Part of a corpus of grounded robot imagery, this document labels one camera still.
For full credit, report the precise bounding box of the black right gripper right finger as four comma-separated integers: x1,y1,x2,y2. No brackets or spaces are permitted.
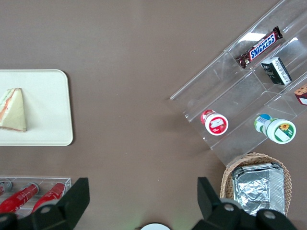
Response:
191,176,255,230

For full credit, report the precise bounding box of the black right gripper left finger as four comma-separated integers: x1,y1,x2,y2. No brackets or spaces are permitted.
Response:
30,177,90,230

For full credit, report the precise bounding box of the triangular sandwich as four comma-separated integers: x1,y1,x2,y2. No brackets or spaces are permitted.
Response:
0,88,28,132

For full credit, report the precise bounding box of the deep wicker basket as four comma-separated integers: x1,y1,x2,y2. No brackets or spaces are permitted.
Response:
219,152,293,218

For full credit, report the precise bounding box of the beige plastic tray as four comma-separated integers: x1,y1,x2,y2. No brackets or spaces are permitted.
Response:
0,69,74,147

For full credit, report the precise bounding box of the clear acrylic bottle rack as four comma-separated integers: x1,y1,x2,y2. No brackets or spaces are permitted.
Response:
0,176,72,218

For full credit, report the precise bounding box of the aluminium foil container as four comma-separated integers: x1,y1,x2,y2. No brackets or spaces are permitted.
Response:
231,162,286,217

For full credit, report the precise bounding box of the red label yogurt bottle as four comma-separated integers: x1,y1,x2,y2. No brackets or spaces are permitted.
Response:
200,109,229,136

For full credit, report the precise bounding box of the green label yogurt bottle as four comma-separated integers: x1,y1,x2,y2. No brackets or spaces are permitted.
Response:
254,113,297,145

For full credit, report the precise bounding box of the clear acrylic stepped shelf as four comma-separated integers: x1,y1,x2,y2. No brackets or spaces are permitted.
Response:
169,0,307,169

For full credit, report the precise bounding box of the red cookie box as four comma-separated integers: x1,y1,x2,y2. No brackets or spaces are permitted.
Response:
294,83,307,106

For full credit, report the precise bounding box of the small black white box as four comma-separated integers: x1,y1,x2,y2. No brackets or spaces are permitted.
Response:
260,56,293,86

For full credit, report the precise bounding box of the snickers chocolate bar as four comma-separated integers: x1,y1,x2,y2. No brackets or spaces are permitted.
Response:
235,26,283,69

